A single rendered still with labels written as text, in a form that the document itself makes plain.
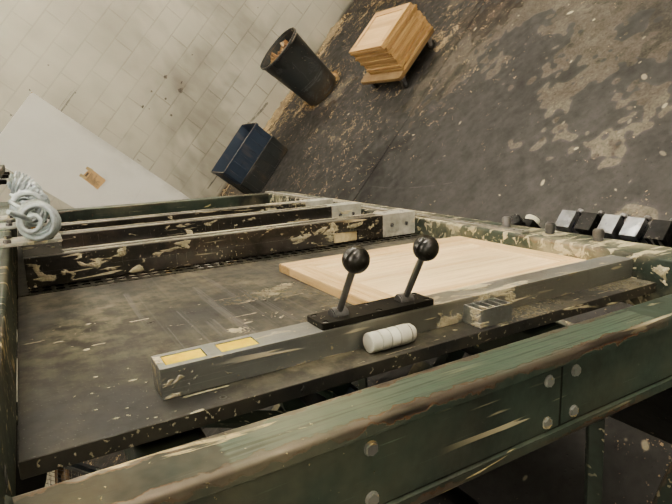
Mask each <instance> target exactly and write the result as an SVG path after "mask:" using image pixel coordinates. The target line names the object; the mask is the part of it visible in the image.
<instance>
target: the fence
mask: <svg viewBox="0 0 672 504"><path fill-rule="evenodd" d="M632 270H633V258H627V257H621V256H615V255H608V256H603V257H598V258H594V259H589V260H585V261H580V262H576V263H571V264H567V265H562V266H558V267H553V268H549V269H544V270H540V271H535V272H531V273H526V274H521V275H517V276H512V277H508V278H503V279H499V280H494V281H490V282H485V283H481V284H476V285H472V286H467V287H463V288H458V289H453V290H449V291H444V292H440V293H435V294H431V295H426V297H429V298H432V299H434V304H433V305H431V306H427V307H423V308H419V309H414V310H410V311H406V312H401V313H397V314H393V315H389V316H384V317H380V318H376V319H371V320H367V321H363V322H359V323H354V324H350V325H346V326H342V327H337V328H333V329H329V330H321V329H319V328H317V327H316V326H314V325H312V324H311V323H309V322H304V323H299V324H295V325H290V326H286V327H281V328H277V329H272V330H268V331H263V332H259V333H254V334H249V335H245V336H240V337H236V338H231V339H227V340H222V341H218V342H213V343H209V344H204V345H200V346H195V347H191V348H186V349H181V350H177V351H172V352H168V353H163V354H159V355H154V356H151V364H152V373H153V382H154V386H155V388H156V389H157V391H158V393H159V394H160V396H161V398H162V400H167V399H171V398H174V397H178V396H182V395H186V394H190V393H193V392H197V391H201V390H205V389H209V388H212V387H216V386H220V385H224V384H228V383H231V382H235V381H239V380H243V379H247V378H250V377H254V376H258V375H262V374H266V373H269V372H273V371H277V370H281V369H285V368H288V367H292V366H296V365H300V364H304V363H307V362H311V361H315V360H319V359H323V358H326V357H330V356H334V355H338V354H342V353H345V352H349V351H353V350H357V349H361V348H364V345H363V336H364V334H365V333H368V332H372V331H376V330H380V329H384V328H388V327H392V326H396V325H400V324H407V323H410V324H412V325H413V326H414V327H415V328H416V330H417V334H418V333H422V332H425V331H429V330H433V329H437V328H441V327H444V326H448V325H452V324H456V323H460V322H463V312H464V305H465V304H469V303H473V302H477V301H481V300H485V299H489V298H494V297H495V298H497V299H500V300H503V301H507V302H510V303H511V302H512V309H513V308H517V307H520V306H524V305H528V304H532V303H536V302H539V301H543V300H547V299H551V298H555V297H558V296H562V295H566V294H570V293H574V292H577V291H581V290H585V289H589V288H593V287H596V286H600V285H604V284H608V283H612V282H615V281H619V280H623V279H627V278H631V277H632ZM250 337H251V338H252V339H253V340H255V341H256V342H257V343H258V344H255V345H250V346H246V347H242V348H237V349H233V350H229V351H224V352H221V351H220V350H219V349H218V348H217V347H216V345H218V344H223V343H227V342H232V341H236V340H241V339H245V338H250ZM196 349H201V351H202V352H203V353H204V354H205V355H206V356H203V357H199V358H194V359H190V360H186V361H181V362H177V363H173V364H168V365H165V364H164V362H163V361H162V359H161V357H165V356H169V355H174V354H178V353H182V352H187V351H191V350H196Z"/></svg>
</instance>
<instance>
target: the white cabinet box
mask: <svg viewBox="0 0 672 504"><path fill-rule="evenodd" d="M0 165H5V168H7V169H8V170H10V171H12V172H13V173H14V172H15V171H17V173H16V174H18V172H19V171H20V172H21V173H20V174H22V173H24V175H26V174H27V175H28V176H27V177H29V176H30V177H31V178H30V180H31V179H34V182H37V184H39V185H40V186H41V187H42V189H43V190H44V191H46V192H48V193H49V194H51V195H53V196H54V197H56V198H58V199H59V200H61V201H63V202H65V203H66V204H68V205H70V206H71V207H73V208H86V207H98V206H110V205H122V204H134V203H146V202H158V201H170V200H182V199H190V198H188V197H187V196H186V195H184V194H183V193H181V192H180V191H178V190H177V189H175V188H174V187H172V186H171V185H169V184H168V183H166V182H165V181H163V180H162V179H160V178H159V177H157V176H156V175H154V174H153V173H151V172H150V171H148V170H147V169H145V168H144V167H143V166H141V165H140V164H138V163H137V162H135V161H134V160H132V159H131V158H129V157H128V156H126V155H125V154H123V153H122V152H120V151H119V150H117V149H116V148H114V147H113V146H111V145H110V144H108V143H107V142H105V141H104V140H102V139H101V138H100V137H98V136H97V135H95V134H94V133H92V132H91V131H89V130H88V129H86V128H85V127H83V126H82V125H80V124H79V123H77V122H76V121H74V120H73V119H71V118H70V117H68V116H67V115H65V114H64V113H62V112H61V111H60V110H58V109H57V108H55V107H54V106H52V105H51V104H49V103H48V102H46V101H45V100H43V99H42V98H40V97H39V96H37V95H36V94H34V93H33V92H31V93H30V94H29V96H28V97H27V98H26V100H25V101H24V103H23V104H22V105H21V107H20V108H19V109H18V111H17V112H16V113H15V115H14V116H13V117H12V119H11V120H10V121H9V123H8V124H7V125H6V127H5V128H4V129H3V131H2V132H1V133H0Z"/></svg>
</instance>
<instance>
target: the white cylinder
mask: <svg viewBox="0 0 672 504"><path fill-rule="evenodd" d="M416 337H417V330H416V328H415V327H414V326H413V325H412V324H410V323H407V324H400V325H396V326H392V327H388V328H384V329H380V330H376V331H372V332H368V333H365V334H364V336H363V345H364V348H365V349H366V351H367V352H368V353H375V352H379V351H383V350H386V349H390V348H394V347H397V346H401V345H405V344H408V343H410V342H413V341H415V339H416Z"/></svg>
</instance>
